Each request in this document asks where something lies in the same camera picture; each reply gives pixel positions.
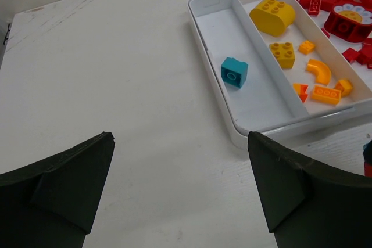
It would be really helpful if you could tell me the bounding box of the orange curved lego piece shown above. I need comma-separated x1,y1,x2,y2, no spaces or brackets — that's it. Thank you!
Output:
306,59,332,85

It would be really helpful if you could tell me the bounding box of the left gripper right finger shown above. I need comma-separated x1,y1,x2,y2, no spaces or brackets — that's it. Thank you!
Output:
248,132,371,247

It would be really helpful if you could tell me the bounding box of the teal duplo brick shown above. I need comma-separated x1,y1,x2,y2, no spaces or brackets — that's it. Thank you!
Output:
220,57,249,89

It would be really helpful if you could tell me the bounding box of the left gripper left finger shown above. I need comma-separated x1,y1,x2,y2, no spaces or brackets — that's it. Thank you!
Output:
1,132,115,247

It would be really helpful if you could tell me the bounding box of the white three-compartment tray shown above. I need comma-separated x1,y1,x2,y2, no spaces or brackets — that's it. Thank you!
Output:
188,0,371,149

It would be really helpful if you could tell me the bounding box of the red lego brick pair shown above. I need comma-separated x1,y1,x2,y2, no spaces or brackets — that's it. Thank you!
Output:
308,0,321,16

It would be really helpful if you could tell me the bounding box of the small orange lego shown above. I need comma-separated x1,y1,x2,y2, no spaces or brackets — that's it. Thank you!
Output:
298,40,316,55

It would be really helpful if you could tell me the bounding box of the orange lego brick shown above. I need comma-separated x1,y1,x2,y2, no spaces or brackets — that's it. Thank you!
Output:
269,42,295,69
310,85,341,105

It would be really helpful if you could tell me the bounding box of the red flower duplo piece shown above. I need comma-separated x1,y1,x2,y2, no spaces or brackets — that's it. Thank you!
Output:
324,2,371,43

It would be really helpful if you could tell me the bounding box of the yellow duplo brick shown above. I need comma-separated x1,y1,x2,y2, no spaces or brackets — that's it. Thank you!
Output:
249,0,296,37

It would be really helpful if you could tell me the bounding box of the teal red yellow duplo stack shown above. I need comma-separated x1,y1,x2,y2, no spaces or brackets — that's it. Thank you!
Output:
363,141,372,178

